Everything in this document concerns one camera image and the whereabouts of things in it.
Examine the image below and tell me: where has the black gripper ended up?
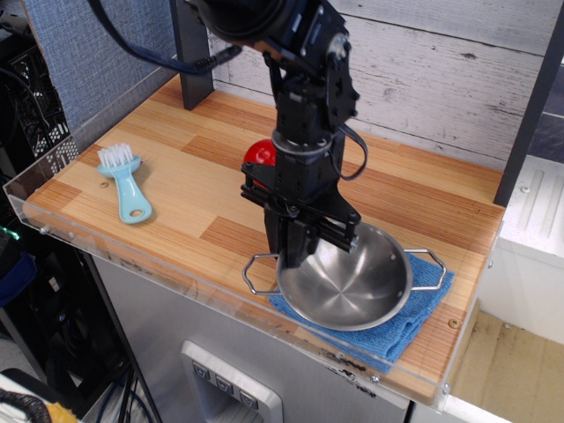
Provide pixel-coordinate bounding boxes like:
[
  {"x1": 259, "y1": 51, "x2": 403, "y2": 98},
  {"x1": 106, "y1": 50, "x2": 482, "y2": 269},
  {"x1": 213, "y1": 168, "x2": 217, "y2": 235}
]
[{"x1": 241, "y1": 136, "x2": 360, "y2": 269}]

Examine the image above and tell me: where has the white appliance on right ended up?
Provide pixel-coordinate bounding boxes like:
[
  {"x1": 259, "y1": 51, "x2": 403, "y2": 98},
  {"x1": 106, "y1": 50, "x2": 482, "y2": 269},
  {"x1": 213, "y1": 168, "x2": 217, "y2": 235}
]
[{"x1": 477, "y1": 155, "x2": 563, "y2": 344}]

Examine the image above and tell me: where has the stainless steel cabinet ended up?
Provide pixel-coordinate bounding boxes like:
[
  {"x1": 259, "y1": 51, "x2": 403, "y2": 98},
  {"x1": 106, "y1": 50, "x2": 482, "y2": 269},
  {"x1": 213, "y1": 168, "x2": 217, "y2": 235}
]
[{"x1": 93, "y1": 258, "x2": 410, "y2": 422}]

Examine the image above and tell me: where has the stainless steel wok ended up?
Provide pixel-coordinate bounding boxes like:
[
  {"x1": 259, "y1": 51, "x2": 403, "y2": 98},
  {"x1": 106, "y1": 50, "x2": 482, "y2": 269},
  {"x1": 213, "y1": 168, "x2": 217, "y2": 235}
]
[{"x1": 242, "y1": 223, "x2": 448, "y2": 331}]

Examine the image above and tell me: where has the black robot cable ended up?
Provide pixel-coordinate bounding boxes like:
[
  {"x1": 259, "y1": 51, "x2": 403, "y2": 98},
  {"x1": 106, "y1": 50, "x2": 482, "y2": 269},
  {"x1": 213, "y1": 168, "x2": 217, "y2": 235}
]
[{"x1": 87, "y1": 0, "x2": 369, "y2": 182}]

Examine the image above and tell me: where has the light blue dish brush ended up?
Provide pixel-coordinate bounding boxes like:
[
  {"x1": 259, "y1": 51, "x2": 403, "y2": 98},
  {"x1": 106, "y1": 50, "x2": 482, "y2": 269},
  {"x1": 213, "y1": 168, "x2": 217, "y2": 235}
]
[{"x1": 97, "y1": 143, "x2": 152, "y2": 225}]

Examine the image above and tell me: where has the red ball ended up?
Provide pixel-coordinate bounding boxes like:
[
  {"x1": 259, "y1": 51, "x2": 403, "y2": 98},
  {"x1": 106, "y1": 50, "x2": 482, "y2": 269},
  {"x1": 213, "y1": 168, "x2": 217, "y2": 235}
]
[{"x1": 243, "y1": 138, "x2": 276, "y2": 170}]

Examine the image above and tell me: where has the dark grey left post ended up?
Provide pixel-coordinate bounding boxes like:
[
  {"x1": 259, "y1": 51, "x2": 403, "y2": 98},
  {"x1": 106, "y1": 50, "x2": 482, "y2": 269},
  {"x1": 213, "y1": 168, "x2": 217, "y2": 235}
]
[{"x1": 169, "y1": 0, "x2": 214, "y2": 110}]

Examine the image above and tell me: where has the dark grey right post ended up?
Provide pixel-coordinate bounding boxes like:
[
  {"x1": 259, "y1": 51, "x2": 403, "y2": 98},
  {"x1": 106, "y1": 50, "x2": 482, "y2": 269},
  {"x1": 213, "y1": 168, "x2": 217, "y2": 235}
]
[{"x1": 493, "y1": 5, "x2": 563, "y2": 207}]

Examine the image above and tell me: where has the black plastic crate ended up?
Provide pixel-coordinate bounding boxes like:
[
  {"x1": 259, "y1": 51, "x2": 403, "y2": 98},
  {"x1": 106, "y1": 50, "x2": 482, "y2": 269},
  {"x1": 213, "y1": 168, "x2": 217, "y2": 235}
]
[{"x1": 1, "y1": 47, "x2": 70, "y2": 157}]

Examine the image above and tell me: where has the blue folded cloth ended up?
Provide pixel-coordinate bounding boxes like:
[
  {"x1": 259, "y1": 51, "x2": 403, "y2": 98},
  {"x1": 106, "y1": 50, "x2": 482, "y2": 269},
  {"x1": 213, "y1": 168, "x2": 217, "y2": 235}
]
[{"x1": 269, "y1": 254, "x2": 455, "y2": 374}]

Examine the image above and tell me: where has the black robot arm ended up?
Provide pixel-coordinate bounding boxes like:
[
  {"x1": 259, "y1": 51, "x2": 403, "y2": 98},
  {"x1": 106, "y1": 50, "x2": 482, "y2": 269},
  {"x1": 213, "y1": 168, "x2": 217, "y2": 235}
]
[{"x1": 190, "y1": 1, "x2": 360, "y2": 268}]

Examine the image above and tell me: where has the dark grey post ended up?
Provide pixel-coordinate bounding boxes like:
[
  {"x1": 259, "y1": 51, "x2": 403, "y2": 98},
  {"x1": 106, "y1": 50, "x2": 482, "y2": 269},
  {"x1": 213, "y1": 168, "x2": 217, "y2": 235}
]
[
  {"x1": 169, "y1": 0, "x2": 214, "y2": 110},
  {"x1": 493, "y1": 5, "x2": 563, "y2": 207}
]

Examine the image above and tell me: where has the clear acrylic table guard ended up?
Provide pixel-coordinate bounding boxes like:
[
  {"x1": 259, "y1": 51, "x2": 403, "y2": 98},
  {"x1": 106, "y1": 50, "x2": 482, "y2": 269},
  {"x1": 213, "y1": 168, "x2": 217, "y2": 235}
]
[{"x1": 2, "y1": 56, "x2": 506, "y2": 414}]

